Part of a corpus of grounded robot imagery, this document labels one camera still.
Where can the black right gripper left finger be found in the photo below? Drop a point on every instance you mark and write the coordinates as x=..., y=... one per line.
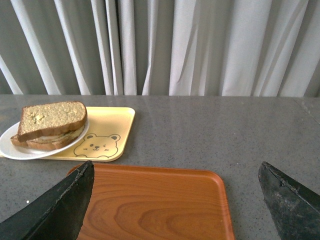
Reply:
x=57, y=214

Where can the fried egg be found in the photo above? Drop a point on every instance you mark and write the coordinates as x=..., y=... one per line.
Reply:
x=73, y=134

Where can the yellow bear tray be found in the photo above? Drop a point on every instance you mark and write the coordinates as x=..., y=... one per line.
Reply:
x=106, y=138

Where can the white round plate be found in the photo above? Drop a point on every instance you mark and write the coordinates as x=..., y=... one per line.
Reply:
x=8, y=150

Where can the brown bread slice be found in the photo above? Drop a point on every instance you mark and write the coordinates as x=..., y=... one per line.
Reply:
x=51, y=119
x=45, y=145

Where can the brown wooden tray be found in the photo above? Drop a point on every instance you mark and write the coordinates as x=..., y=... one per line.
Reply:
x=156, y=203

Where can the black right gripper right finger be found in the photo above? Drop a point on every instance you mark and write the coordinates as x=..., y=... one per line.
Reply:
x=294, y=208

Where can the grey white curtain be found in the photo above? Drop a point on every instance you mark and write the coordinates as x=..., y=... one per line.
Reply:
x=261, y=48

